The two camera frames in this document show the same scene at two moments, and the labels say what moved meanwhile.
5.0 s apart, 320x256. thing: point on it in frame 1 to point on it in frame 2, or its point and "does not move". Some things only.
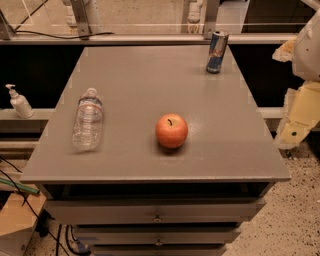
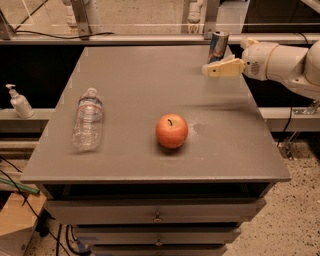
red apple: x=171 y=130 does not move
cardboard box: x=18 y=222 does not move
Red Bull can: x=219 y=42 does not move
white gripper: x=308 y=55 to x=256 y=61
